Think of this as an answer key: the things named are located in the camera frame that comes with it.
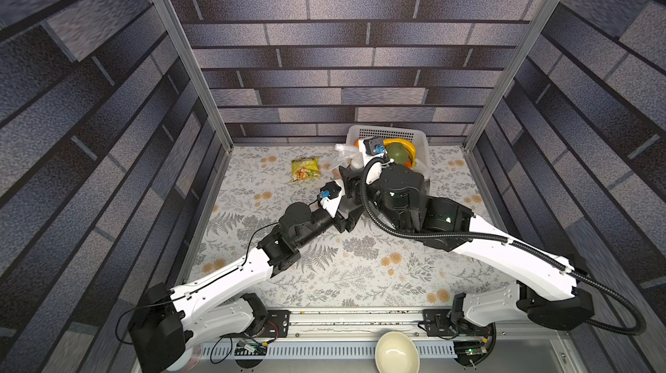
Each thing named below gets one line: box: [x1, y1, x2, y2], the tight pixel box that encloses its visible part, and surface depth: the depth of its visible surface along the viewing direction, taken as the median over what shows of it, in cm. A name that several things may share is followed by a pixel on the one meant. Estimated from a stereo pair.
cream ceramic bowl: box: [374, 331, 420, 373], surface depth 68 cm
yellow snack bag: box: [290, 157, 321, 183], surface depth 108 cm
